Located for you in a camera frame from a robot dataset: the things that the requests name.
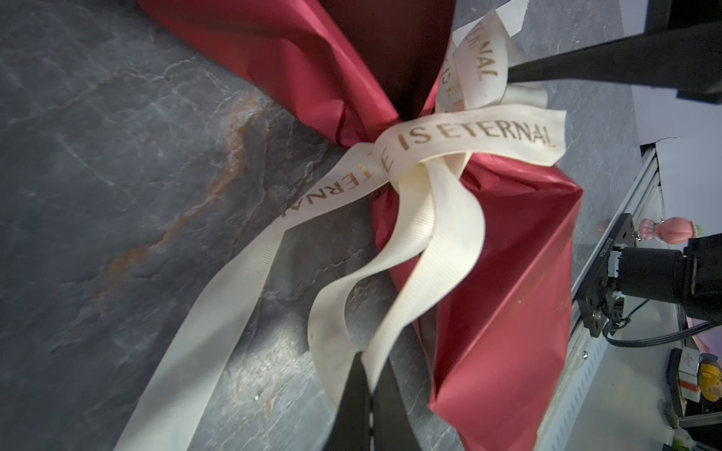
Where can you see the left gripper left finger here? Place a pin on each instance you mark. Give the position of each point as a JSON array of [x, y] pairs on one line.
[[351, 430]]

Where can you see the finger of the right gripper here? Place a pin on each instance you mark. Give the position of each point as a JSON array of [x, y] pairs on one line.
[[685, 59]]

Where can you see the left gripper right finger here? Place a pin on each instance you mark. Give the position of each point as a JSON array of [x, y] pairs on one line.
[[391, 428]]

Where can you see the red wrapping paper sheet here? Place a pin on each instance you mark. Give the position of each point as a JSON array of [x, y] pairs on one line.
[[496, 293]]

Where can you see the cream ribbon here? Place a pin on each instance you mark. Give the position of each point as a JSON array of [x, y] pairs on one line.
[[395, 225]]

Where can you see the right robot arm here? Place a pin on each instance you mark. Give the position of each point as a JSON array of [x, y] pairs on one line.
[[690, 278]]

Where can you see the pink round object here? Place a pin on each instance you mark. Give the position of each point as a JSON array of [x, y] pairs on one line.
[[674, 230]]

